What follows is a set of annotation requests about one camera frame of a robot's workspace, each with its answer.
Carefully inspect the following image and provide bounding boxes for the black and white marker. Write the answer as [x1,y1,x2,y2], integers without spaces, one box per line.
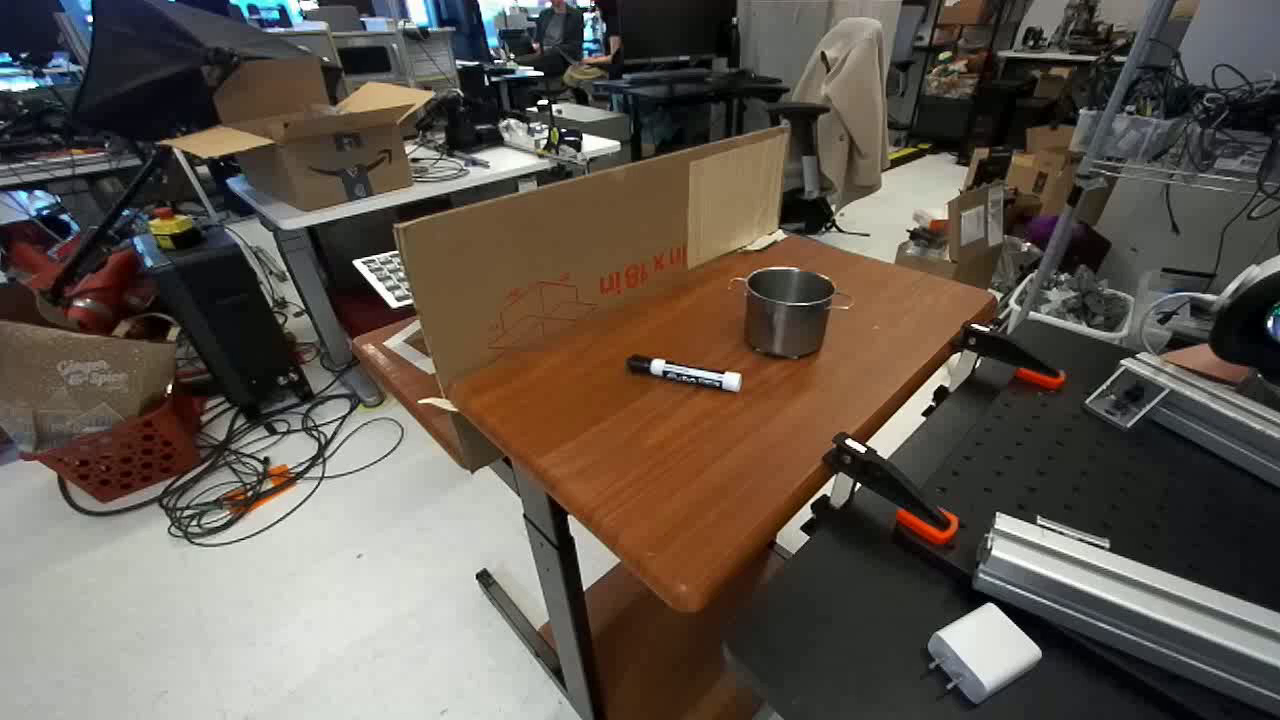
[625,355,743,396]

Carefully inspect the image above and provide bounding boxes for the small steel pot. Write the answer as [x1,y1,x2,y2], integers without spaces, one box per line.
[740,262,850,361]

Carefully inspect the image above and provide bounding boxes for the wooden table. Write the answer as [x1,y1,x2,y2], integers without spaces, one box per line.
[380,238,992,720]

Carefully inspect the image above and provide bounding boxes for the cardboard backboard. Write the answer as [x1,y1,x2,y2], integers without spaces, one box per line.
[396,129,787,384]

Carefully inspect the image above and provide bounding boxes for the near black orange clamp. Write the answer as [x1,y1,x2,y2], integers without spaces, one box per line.
[823,431,960,546]

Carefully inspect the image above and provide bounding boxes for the black orange clamp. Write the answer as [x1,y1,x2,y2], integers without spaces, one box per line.
[960,322,1069,393]
[823,431,960,546]

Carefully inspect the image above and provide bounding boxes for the grey desk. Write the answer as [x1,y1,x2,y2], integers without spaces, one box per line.
[221,136,554,407]

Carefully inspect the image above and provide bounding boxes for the chair with beige jacket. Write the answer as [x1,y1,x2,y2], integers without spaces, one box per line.
[771,16,888,232]

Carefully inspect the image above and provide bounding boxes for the black perforated breadboard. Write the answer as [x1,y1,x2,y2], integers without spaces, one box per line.
[729,322,1280,720]

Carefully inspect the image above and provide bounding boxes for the far black orange clamp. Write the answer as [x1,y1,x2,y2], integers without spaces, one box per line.
[960,322,1069,393]

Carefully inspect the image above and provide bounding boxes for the black computer tower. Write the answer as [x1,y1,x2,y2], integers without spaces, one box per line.
[131,229,309,415]

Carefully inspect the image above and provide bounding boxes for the small brown cardboard boxes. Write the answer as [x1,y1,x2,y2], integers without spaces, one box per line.
[966,123,1112,273]

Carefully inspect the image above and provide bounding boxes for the open cardboard box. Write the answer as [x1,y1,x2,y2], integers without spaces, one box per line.
[172,57,431,208]

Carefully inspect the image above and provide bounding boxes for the white power adapter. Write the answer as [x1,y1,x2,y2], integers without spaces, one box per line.
[926,604,1044,703]

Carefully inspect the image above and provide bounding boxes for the yellow emergency stop button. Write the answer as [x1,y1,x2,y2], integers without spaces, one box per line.
[147,208,200,252]

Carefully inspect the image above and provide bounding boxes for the red plastic basket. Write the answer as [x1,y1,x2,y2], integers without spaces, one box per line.
[37,393,202,505]

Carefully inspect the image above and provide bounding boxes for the black photo umbrella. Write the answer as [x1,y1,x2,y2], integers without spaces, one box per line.
[72,0,297,138]

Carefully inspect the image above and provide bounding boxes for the brown paper bag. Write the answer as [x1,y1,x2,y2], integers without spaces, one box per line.
[0,320,175,452]

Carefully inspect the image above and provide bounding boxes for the black floor cables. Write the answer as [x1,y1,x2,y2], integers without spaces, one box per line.
[53,384,409,553]

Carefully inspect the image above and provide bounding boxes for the far aluminium extrusion rail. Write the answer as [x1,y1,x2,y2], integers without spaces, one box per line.
[1082,352,1280,488]

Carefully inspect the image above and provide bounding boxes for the aluminium extrusion rail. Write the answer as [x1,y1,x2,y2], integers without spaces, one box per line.
[1082,352,1280,488]
[972,511,1280,716]

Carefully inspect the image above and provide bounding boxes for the near aluminium extrusion rail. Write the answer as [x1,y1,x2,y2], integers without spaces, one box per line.
[972,511,1280,716]

